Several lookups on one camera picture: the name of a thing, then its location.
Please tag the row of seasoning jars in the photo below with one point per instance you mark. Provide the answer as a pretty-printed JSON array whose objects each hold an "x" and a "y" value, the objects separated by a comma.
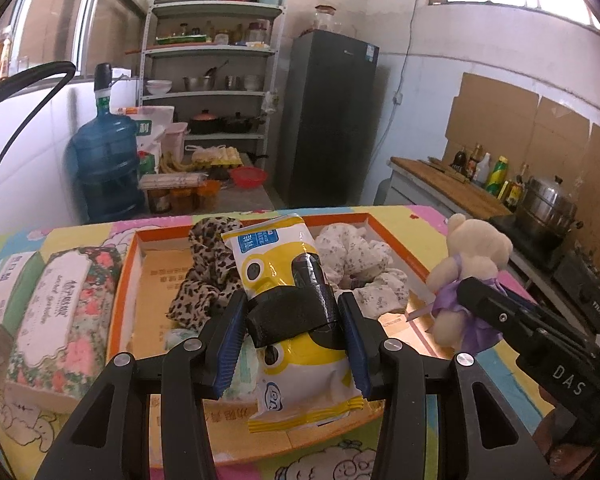
[{"x": 210, "y": 37}]

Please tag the jar of orange pickles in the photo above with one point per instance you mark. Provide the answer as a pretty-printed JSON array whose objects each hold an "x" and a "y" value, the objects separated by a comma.
[
  {"x": 159, "y": 201},
  {"x": 184, "y": 200},
  {"x": 209, "y": 196}
]

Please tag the stack of white bowls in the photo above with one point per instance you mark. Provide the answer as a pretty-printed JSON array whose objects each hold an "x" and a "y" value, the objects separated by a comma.
[{"x": 159, "y": 87}]

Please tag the pink plastic container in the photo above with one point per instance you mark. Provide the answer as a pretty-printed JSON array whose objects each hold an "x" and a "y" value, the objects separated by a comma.
[{"x": 175, "y": 140}]

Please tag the green tissue pack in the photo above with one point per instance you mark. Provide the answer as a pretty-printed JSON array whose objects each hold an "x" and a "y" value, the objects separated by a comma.
[{"x": 242, "y": 380}]

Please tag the orange cardboard box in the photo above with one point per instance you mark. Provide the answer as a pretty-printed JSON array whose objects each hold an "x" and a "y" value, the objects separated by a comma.
[{"x": 152, "y": 280}]

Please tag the white metal shelf rack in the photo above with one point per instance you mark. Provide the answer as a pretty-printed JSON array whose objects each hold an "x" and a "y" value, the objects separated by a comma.
[{"x": 212, "y": 50}]

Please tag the bananas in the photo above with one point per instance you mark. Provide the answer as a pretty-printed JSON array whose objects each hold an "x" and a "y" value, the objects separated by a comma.
[{"x": 172, "y": 165}]

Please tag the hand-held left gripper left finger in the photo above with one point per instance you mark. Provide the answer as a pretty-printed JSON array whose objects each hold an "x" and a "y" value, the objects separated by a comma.
[{"x": 228, "y": 350}]

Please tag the leopard print scarf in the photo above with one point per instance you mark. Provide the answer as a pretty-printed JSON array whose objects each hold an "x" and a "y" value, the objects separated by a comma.
[{"x": 205, "y": 270}]

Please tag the green yellow bottle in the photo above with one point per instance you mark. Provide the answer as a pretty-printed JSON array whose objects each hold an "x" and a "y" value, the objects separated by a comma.
[{"x": 496, "y": 176}]

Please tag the green packet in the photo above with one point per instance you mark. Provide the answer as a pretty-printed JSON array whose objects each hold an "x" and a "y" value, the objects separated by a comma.
[{"x": 147, "y": 164}]

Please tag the dark sauce bottle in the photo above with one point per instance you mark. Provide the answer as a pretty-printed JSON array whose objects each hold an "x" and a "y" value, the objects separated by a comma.
[{"x": 460, "y": 160}]

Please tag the steel steamer pot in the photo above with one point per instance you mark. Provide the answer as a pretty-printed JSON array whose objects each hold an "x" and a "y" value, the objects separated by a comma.
[{"x": 547, "y": 207}]

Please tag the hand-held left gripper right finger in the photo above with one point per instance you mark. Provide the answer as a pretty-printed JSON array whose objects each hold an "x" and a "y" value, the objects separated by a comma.
[{"x": 355, "y": 345}]

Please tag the white floral cloth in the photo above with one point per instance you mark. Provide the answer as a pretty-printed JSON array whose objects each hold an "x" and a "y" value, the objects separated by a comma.
[{"x": 350, "y": 252}]

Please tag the blue water jug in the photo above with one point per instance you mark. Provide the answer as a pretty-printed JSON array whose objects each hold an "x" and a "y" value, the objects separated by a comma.
[{"x": 105, "y": 165}]

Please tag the hanging plastic bag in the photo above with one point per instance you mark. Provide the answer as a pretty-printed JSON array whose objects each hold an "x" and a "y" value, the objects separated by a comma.
[{"x": 271, "y": 101}]

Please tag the orange drink bottle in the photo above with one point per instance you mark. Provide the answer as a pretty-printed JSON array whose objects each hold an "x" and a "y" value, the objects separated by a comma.
[{"x": 2, "y": 57}]

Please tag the egg tray in bag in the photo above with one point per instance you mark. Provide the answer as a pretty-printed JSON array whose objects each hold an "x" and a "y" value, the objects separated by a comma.
[{"x": 215, "y": 156}]

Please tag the dark bottle yellow label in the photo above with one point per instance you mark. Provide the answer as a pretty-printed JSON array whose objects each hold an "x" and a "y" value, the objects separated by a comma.
[{"x": 515, "y": 191}]

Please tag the white plastic bottle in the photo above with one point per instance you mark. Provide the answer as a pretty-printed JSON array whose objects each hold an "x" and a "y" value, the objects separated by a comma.
[{"x": 482, "y": 170}]

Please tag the black white water pump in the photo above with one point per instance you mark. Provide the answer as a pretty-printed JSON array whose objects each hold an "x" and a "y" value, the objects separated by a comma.
[{"x": 105, "y": 82}]

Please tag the sliding window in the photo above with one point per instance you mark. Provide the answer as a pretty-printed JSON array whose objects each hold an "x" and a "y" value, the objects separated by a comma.
[{"x": 80, "y": 20}]

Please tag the steel mixing bowls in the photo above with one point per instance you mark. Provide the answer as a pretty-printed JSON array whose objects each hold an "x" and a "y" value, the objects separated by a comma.
[{"x": 199, "y": 83}]

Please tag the glass jar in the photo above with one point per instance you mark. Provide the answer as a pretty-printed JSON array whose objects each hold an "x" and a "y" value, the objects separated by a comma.
[{"x": 324, "y": 20}]

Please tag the wooden countertop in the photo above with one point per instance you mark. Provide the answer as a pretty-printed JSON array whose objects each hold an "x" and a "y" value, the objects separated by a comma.
[{"x": 445, "y": 185}]

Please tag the brown sauce bottle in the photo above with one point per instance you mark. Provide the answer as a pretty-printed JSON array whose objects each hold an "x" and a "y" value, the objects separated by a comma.
[{"x": 475, "y": 160}]

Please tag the cream teddy bear purple dress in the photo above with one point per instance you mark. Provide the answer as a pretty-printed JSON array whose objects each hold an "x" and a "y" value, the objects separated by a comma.
[{"x": 472, "y": 247}]

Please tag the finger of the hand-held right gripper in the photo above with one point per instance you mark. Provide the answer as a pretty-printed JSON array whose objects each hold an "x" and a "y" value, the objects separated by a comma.
[{"x": 495, "y": 312}]

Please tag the green white carton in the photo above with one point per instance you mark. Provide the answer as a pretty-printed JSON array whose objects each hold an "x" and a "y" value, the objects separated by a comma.
[{"x": 10, "y": 285}]

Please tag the cardboard wall sheets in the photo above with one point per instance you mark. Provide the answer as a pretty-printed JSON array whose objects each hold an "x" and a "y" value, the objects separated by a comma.
[{"x": 530, "y": 130}]

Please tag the clay pot red lid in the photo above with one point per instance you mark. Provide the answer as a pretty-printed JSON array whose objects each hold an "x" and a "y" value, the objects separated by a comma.
[{"x": 206, "y": 122}]

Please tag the person's right hand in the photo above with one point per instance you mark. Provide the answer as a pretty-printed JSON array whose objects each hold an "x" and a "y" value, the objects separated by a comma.
[{"x": 552, "y": 440}]

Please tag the black gas stove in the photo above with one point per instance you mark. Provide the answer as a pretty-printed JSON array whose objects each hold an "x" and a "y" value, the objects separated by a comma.
[{"x": 587, "y": 292}]

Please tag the dark grey refrigerator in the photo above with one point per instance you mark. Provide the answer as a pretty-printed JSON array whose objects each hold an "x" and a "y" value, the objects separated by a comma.
[{"x": 325, "y": 120}]

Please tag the red plastic basket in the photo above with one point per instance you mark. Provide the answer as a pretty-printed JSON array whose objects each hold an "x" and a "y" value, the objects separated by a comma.
[{"x": 249, "y": 178}]

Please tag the white sack green label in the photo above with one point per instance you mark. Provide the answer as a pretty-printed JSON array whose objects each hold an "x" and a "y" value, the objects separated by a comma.
[{"x": 147, "y": 130}]

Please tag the floral tissue box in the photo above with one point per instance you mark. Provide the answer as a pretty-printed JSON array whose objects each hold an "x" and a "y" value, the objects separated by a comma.
[{"x": 55, "y": 320}]

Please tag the yellow wipes packet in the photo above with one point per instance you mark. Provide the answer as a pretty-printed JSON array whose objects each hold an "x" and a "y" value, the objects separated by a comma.
[{"x": 260, "y": 260}]

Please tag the clear drinking glass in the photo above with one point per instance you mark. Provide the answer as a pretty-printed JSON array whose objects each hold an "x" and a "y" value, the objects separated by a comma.
[{"x": 22, "y": 64}]

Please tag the black induction cooker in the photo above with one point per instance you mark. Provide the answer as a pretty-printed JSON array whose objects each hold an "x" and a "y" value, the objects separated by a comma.
[{"x": 527, "y": 250}]

